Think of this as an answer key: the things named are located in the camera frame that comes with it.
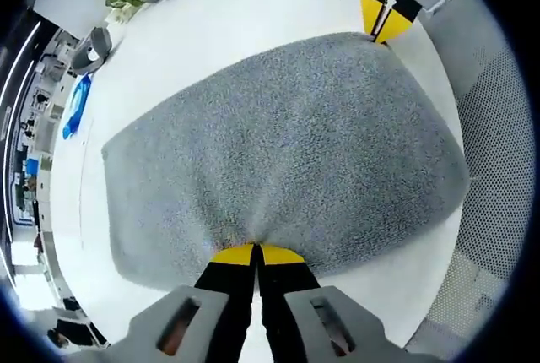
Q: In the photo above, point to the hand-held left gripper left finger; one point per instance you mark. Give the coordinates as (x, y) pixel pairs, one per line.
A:
(181, 329)

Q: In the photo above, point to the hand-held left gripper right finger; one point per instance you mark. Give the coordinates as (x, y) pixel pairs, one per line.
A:
(320, 329)

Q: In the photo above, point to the grey towel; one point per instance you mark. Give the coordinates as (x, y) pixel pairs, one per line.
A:
(295, 147)

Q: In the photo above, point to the grey mesh chair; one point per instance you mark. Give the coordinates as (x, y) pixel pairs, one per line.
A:
(485, 126)

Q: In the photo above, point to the clear ruler strip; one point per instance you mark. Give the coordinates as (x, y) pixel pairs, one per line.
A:
(86, 177)

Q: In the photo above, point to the blue wipes packet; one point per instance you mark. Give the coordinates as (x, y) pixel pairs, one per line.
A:
(77, 105)

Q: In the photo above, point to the white cabinet row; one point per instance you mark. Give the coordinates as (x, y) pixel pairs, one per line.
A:
(40, 126)

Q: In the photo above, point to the white square pillar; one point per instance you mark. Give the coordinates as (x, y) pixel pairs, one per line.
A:
(69, 0)

